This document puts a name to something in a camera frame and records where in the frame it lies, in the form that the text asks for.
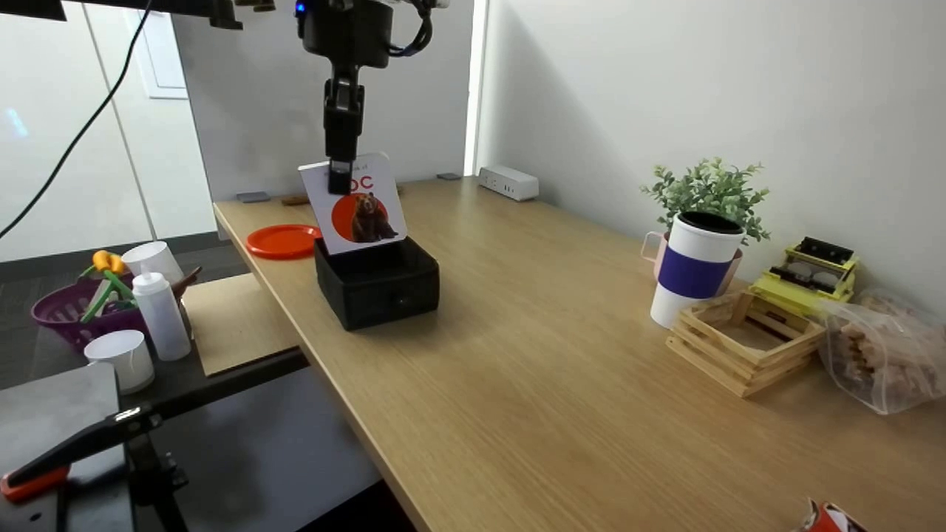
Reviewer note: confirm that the white short cup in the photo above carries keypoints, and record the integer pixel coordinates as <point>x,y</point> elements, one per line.
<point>118,355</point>

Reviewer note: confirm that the red snack packet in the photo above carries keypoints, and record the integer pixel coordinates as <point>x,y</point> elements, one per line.
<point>830,519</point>

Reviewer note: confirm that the potted plant white pot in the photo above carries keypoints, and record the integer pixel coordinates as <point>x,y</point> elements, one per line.
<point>690,271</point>

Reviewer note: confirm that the wooden slat crate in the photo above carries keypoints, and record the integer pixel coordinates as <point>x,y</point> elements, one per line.
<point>709,348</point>

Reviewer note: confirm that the purple plastic basket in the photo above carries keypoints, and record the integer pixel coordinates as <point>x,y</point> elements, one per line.
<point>60,315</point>

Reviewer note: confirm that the white plastic bottle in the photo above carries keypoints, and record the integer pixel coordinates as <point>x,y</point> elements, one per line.
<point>164,315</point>

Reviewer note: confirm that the black fabric box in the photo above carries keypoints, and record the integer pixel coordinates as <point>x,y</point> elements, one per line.
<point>380,290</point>

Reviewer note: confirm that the brown wooden stick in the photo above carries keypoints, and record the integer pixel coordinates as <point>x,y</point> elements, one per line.
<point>294,200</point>

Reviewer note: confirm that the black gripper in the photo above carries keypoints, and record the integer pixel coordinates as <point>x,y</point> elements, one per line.
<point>344,31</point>

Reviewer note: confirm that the white tilted cup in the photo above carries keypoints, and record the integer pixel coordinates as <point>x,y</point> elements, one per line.
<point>155,260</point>

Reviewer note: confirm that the yellow black toy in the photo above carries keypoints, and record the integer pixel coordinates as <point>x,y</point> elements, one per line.
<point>807,283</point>

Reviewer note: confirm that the clear plastic snack bag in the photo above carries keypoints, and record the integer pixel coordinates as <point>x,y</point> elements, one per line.
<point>887,355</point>

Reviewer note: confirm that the wooden board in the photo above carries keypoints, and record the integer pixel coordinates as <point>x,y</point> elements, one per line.
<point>232,320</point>

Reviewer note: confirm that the green potted plant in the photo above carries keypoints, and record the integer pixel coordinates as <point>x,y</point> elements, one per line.
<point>709,192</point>

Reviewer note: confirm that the grey flat sheet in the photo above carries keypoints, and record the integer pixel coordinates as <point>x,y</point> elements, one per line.
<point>47,414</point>

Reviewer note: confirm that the orange round plate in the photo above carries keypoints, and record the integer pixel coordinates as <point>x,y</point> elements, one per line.
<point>282,243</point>

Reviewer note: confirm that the orange white snack packet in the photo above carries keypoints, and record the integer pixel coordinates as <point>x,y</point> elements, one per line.
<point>374,223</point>

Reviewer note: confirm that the white rectangular power box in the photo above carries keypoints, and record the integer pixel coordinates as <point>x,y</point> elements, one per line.
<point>510,182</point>

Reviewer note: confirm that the orange yellow toy flower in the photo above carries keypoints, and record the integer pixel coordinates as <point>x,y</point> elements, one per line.
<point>108,265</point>

